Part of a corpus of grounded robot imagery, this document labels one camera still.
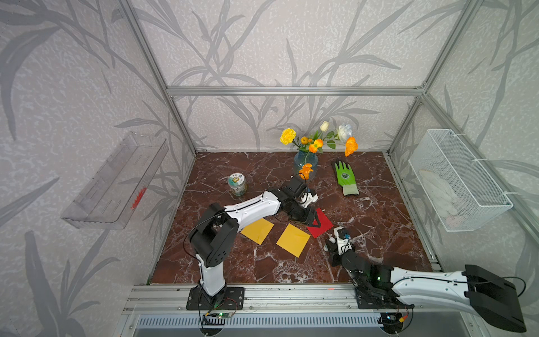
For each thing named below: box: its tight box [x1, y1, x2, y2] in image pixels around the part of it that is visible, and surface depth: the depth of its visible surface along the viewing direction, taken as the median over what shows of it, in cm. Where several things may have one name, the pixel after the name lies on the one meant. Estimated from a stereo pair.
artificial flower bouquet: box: [280, 122, 359, 181], surface depth 84 cm
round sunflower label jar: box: [227, 172, 248, 196], surface depth 101 cm
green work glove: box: [334, 160, 360, 197], surface depth 110 cm
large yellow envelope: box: [275, 223, 311, 259], surface depth 91 cm
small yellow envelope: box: [240, 217, 275, 246], surface depth 92 cm
